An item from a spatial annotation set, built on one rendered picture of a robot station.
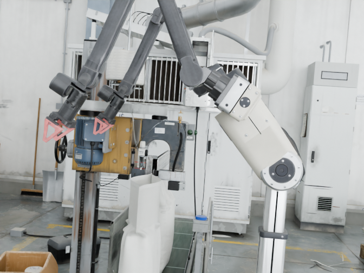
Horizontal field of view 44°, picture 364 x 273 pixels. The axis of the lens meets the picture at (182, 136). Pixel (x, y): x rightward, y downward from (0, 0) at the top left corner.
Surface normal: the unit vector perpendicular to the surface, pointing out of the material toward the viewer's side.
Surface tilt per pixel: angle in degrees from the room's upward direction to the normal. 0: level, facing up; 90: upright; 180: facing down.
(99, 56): 84
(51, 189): 76
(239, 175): 89
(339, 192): 90
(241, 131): 90
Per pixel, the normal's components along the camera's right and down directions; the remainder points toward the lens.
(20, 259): 0.16, 0.07
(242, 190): -0.08, 0.04
